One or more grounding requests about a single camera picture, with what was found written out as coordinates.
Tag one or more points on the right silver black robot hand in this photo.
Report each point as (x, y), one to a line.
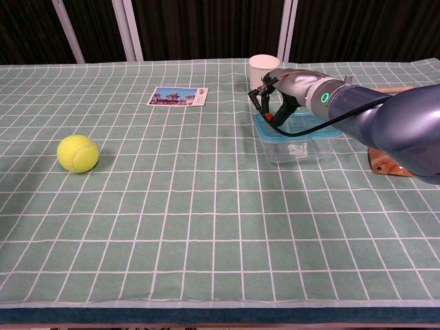
(295, 84)

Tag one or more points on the blue translucent container lid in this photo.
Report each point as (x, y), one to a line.
(302, 125)

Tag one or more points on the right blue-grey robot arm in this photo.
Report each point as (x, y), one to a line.
(388, 127)

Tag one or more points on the clear plastic container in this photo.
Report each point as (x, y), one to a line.
(292, 153)

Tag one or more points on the white paper cup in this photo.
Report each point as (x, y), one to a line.
(259, 67)

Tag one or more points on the light wooden stick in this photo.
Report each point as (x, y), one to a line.
(392, 89)

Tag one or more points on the black pleated curtain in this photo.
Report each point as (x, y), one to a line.
(213, 27)

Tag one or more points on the postcard with building photo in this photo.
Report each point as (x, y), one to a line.
(175, 97)

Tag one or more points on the brown sauce spout pouch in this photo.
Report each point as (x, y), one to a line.
(386, 166)

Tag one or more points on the green checked tablecloth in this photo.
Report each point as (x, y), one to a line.
(206, 213)

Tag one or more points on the yellow tennis ball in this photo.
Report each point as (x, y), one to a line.
(78, 153)

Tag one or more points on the wide double white frame post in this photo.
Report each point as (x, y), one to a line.
(129, 31)

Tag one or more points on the thin white frame post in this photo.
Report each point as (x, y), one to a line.
(68, 32)

